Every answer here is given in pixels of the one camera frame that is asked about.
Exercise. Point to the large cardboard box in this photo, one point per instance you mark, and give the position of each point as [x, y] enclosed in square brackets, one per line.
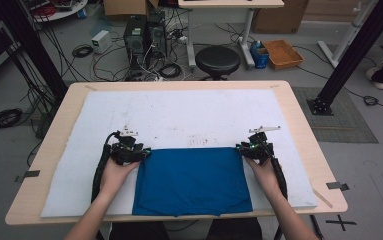
[279, 16]

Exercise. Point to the white-legged desk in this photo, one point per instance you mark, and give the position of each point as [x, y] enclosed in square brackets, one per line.
[229, 3]

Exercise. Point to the blue bin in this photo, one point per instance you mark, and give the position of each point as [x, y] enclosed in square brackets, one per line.
[259, 56]

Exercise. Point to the black metal frame post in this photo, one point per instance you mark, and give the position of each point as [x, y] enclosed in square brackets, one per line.
[352, 56]
[34, 50]

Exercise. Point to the blue t-shirt with white print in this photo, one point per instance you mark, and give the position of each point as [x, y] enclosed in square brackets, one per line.
[192, 181]

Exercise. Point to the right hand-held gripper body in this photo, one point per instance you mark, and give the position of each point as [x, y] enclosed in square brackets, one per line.
[260, 150]

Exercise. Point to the round white table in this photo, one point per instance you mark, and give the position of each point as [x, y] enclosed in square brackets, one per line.
[62, 11]

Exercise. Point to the black tape cross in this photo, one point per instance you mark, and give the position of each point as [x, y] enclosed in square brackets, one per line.
[341, 222]

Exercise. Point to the tan tape strip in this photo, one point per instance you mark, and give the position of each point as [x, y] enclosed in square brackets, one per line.
[323, 198]

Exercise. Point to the person's dark pants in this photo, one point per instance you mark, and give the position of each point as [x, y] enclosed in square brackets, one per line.
[132, 231]

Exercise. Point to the white power supply box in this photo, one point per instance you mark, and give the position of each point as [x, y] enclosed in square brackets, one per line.
[101, 41]

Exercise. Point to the small cardboard box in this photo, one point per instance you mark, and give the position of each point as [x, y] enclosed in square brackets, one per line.
[125, 7]

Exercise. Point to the black round stool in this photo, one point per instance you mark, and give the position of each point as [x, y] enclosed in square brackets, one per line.
[217, 60]

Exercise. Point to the grey floor mat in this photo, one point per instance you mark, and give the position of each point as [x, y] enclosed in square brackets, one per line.
[345, 120]

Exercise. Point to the person's left hand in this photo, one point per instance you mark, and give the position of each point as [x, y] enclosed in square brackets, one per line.
[115, 176]

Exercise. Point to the white table mat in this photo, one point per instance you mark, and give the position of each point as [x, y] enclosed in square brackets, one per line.
[179, 113]

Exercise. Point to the grey tape strip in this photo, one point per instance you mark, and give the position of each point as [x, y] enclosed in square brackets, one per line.
[337, 186]
[29, 174]

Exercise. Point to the person's right hand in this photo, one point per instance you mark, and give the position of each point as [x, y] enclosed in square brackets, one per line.
[265, 176]

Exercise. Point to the white metal stand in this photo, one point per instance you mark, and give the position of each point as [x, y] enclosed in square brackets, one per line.
[345, 36]

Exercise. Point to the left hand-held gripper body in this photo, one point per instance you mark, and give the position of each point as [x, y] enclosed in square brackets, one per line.
[125, 151]

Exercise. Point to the light wooden table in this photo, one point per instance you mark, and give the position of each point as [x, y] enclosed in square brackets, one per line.
[55, 140]

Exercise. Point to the black computer tower green label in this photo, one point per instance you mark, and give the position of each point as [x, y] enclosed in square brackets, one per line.
[135, 40]

